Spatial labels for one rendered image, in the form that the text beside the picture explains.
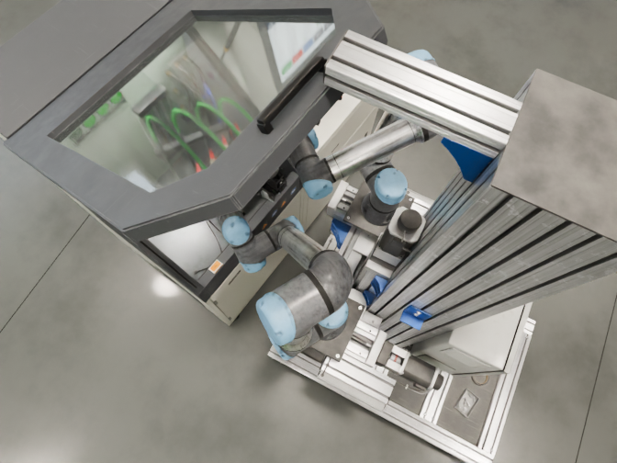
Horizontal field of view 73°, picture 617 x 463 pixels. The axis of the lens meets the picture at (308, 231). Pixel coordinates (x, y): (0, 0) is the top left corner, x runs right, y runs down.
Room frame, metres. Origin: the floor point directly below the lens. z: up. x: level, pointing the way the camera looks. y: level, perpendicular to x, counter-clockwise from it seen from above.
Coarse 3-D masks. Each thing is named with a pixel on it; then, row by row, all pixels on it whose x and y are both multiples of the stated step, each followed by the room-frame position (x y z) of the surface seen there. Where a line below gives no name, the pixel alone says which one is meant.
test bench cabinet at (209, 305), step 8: (144, 256) 0.52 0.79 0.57; (152, 264) 0.52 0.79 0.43; (272, 272) 0.64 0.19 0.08; (176, 280) 0.38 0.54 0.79; (264, 280) 0.58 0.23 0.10; (184, 288) 0.41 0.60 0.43; (192, 296) 0.39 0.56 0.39; (208, 304) 0.30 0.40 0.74; (216, 312) 0.29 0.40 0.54; (240, 312) 0.37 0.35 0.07; (224, 320) 0.30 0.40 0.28
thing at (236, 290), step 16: (288, 208) 0.79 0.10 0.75; (272, 224) 0.68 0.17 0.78; (272, 256) 0.65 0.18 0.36; (240, 272) 0.47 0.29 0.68; (256, 272) 0.54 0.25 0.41; (224, 288) 0.38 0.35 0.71; (240, 288) 0.44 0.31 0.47; (256, 288) 0.51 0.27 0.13; (224, 304) 0.34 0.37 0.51; (240, 304) 0.40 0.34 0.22
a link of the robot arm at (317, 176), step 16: (384, 128) 0.69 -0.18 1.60; (400, 128) 0.68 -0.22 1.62; (416, 128) 0.68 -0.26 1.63; (352, 144) 0.64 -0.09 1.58; (368, 144) 0.63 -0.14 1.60; (384, 144) 0.63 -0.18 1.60; (400, 144) 0.64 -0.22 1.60; (304, 160) 0.59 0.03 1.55; (320, 160) 0.60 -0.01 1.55; (336, 160) 0.59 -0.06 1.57; (352, 160) 0.59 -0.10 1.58; (368, 160) 0.60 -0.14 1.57; (304, 176) 0.55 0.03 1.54; (320, 176) 0.54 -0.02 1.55; (336, 176) 0.55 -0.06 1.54; (320, 192) 0.51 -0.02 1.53
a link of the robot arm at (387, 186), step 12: (384, 168) 0.76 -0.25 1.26; (372, 180) 0.72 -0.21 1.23; (384, 180) 0.71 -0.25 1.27; (396, 180) 0.71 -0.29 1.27; (372, 192) 0.69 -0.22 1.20; (384, 192) 0.66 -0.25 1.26; (396, 192) 0.67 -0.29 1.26; (372, 204) 0.67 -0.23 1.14; (384, 204) 0.65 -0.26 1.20; (396, 204) 0.65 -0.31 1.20
